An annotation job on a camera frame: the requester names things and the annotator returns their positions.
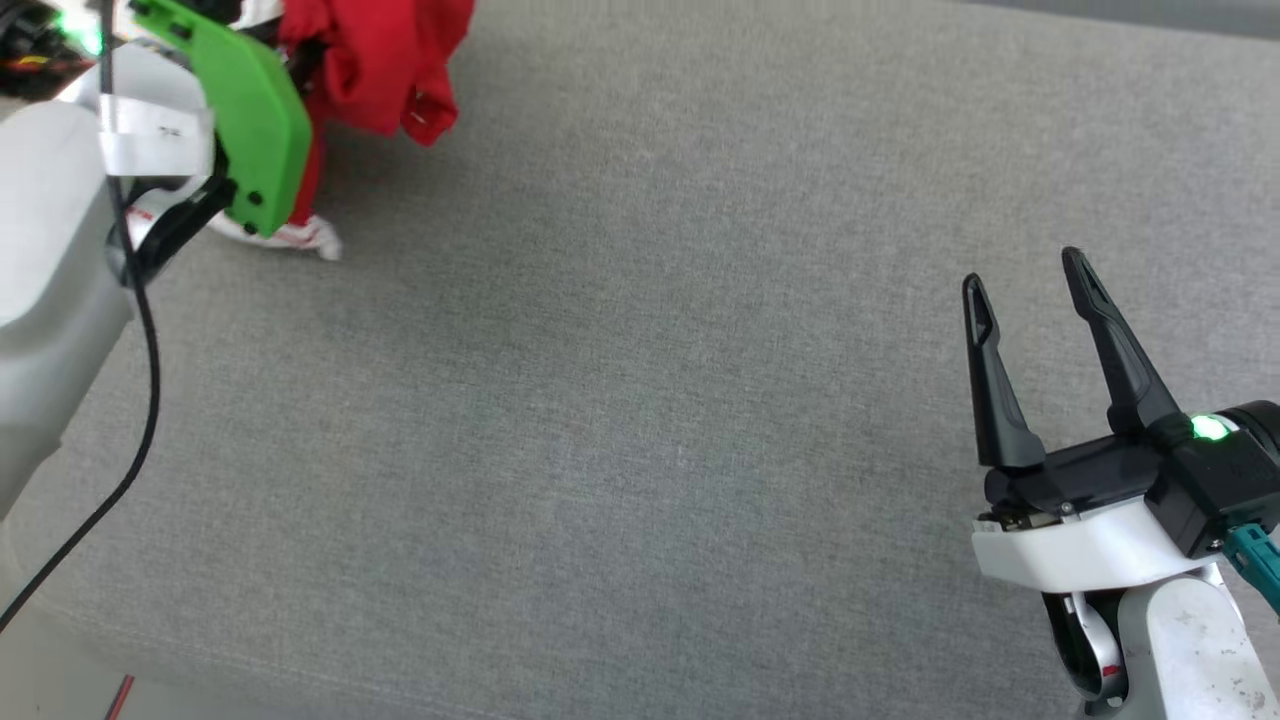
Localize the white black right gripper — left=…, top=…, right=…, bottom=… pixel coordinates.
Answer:
left=962, top=245, right=1226, bottom=596

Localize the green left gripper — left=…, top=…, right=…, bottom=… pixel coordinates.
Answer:
left=128, top=0, right=313, bottom=238

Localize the red white sports jersey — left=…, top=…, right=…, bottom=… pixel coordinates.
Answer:
left=205, top=0, right=476, bottom=263

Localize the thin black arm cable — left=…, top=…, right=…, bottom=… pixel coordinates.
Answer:
left=0, top=0, right=163, bottom=633

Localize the teal right camera connector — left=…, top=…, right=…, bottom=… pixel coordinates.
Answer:
left=1222, top=522, right=1280, bottom=613

